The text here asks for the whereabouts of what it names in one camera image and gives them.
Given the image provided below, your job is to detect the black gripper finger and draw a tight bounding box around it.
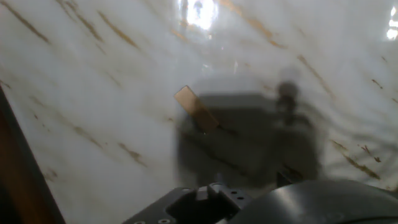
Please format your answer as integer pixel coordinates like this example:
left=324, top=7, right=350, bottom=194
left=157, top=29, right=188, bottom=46
left=123, top=182, right=250, bottom=224

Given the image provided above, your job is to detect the small wooden block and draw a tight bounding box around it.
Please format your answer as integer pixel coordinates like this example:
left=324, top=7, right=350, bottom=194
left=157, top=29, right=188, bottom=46
left=174, top=85, right=220, bottom=134

